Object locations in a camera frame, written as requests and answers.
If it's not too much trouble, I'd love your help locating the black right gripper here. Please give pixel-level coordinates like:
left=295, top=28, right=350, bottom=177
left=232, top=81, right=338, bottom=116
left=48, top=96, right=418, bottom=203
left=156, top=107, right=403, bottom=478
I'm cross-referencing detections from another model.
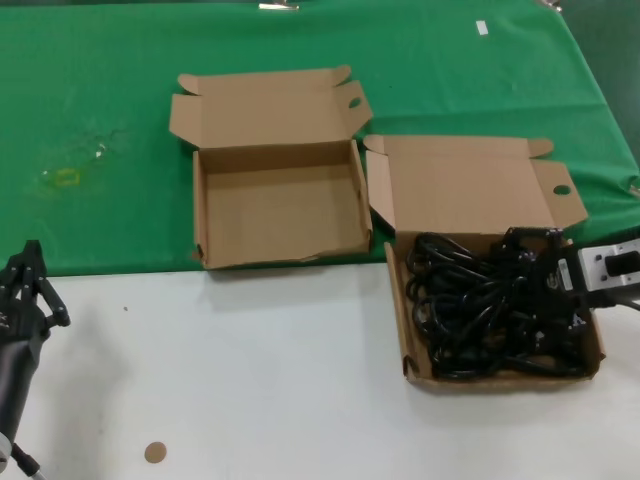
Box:
left=499, top=226, right=594, bottom=351

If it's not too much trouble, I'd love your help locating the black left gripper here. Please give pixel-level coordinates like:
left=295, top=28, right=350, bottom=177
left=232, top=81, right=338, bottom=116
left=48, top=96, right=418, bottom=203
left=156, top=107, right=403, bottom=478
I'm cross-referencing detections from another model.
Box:
left=0, top=239, right=71, bottom=351

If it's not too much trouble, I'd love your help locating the open brown cardboard box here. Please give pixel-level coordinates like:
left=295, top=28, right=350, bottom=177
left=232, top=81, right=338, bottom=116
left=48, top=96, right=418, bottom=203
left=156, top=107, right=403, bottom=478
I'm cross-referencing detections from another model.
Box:
left=363, top=133, right=606, bottom=394
left=168, top=64, right=374, bottom=271

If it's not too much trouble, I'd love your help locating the green tablecloth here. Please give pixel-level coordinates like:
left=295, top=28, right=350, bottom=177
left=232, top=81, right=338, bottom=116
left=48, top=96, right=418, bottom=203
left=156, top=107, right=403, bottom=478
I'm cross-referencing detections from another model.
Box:
left=0, top=0, right=640, bottom=279

